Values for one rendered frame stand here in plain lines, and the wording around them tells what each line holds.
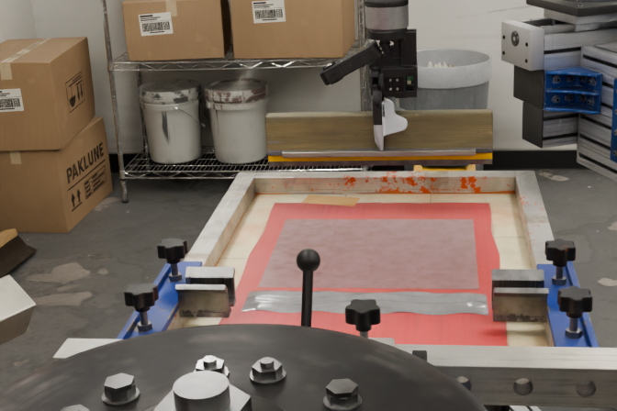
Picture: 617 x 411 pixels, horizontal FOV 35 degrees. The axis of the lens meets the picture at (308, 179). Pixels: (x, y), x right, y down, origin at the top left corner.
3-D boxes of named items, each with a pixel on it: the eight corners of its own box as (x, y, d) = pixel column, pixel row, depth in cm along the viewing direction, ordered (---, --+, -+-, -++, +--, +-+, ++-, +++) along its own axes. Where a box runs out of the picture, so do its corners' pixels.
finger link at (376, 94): (381, 126, 171) (380, 74, 170) (373, 126, 172) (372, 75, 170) (383, 123, 176) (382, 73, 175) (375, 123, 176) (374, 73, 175)
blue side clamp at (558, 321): (535, 300, 148) (536, 257, 146) (569, 301, 147) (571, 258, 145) (557, 407, 119) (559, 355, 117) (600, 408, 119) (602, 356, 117)
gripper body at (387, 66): (417, 101, 171) (415, 32, 167) (367, 102, 172) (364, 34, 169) (418, 91, 178) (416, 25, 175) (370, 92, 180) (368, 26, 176)
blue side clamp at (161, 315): (174, 296, 155) (170, 255, 153) (206, 296, 155) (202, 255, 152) (115, 395, 127) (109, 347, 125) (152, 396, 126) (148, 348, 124)
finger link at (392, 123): (408, 151, 173) (407, 99, 172) (374, 152, 174) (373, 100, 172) (408, 149, 176) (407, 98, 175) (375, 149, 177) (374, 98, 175)
